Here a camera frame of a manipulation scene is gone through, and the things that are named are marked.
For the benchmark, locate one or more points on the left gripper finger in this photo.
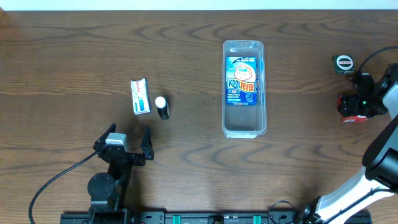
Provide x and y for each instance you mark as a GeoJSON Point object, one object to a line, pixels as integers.
{"type": "Point", "coordinates": [101, 144]}
{"type": "Point", "coordinates": [146, 145]}

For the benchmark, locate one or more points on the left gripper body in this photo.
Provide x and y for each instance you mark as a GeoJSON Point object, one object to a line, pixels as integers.
{"type": "Point", "coordinates": [125, 156]}

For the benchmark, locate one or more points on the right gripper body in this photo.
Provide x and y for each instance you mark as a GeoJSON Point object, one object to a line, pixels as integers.
{"type": "Point", "coordinates": [347, 106]}

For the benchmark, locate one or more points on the red medicine box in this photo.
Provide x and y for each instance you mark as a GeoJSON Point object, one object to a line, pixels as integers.
{"type": "Point", "coordinates": [353, 120]}

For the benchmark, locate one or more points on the dark green round-logo box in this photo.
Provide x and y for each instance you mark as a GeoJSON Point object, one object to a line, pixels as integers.
{"type": "Point", "coordinates": [343, 64]}

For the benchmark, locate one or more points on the white Panadol box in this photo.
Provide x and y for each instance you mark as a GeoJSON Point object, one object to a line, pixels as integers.
{"type": "Point", "coordinates": [140, 97]}

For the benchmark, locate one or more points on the dark bottle white cap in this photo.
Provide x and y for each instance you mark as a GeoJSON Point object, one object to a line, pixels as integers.
{"type": "Point", "coordinates": [162, 107]}

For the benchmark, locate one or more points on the blue Kool Fever box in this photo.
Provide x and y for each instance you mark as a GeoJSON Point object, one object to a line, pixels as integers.
{"type": "Point", "coordinates": [241, 81]}

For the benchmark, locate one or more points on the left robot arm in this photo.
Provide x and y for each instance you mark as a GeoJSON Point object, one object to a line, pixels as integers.
{"type": "Point", "coordinates": [107, 189]}

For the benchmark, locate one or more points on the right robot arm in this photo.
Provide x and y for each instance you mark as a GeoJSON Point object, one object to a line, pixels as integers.
{"type": "Point", "coordinates": [376, 179]}

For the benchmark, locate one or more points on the clear plastic container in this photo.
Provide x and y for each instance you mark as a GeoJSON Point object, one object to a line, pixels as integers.
{"type": "Point", "coordinates": [244, 110]}

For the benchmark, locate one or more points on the black mounting rail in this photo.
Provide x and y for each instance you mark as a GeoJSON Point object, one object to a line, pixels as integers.
{"type": "Point", "coordinates": [181, 218]}

